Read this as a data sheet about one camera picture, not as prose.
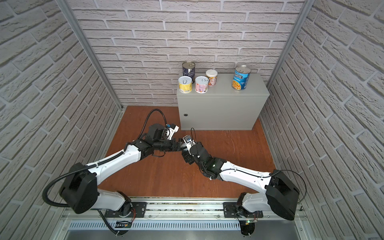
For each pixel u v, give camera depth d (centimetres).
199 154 57
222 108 89
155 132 63
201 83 76
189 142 66
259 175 46
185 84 76
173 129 75
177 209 76
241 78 76
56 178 40
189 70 77
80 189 42
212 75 79
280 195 41
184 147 72
